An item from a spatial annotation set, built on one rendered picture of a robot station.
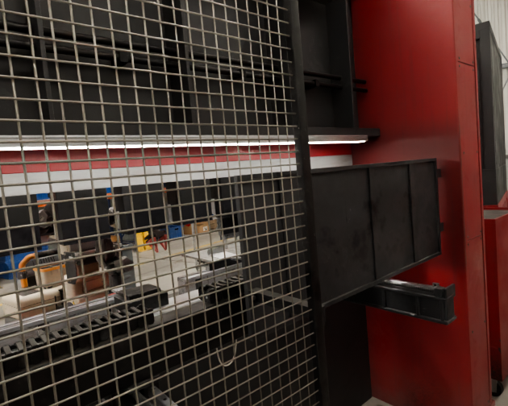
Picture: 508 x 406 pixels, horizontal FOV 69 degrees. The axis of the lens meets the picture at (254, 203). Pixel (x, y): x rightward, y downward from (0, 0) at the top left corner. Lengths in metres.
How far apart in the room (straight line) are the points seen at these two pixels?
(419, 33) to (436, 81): 0.24
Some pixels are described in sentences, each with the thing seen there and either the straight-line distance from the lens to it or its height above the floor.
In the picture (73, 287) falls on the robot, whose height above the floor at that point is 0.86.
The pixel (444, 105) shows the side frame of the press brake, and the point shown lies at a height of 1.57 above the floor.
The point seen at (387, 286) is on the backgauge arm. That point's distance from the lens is 1.64.
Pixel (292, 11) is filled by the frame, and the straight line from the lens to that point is 0.81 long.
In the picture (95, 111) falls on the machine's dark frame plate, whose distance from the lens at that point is 1.26.
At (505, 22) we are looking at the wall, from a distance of 8.41.
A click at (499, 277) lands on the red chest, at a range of 2.38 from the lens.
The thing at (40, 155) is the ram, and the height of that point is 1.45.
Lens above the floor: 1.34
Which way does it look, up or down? 4 degrees down
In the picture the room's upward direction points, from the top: 5 degrees counter-clockwise
